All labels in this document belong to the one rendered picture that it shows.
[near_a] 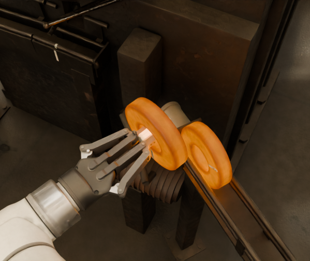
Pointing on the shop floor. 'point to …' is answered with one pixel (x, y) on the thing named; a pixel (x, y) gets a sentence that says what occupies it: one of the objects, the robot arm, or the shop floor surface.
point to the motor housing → (149, 193)
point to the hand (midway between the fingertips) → (155, 130)
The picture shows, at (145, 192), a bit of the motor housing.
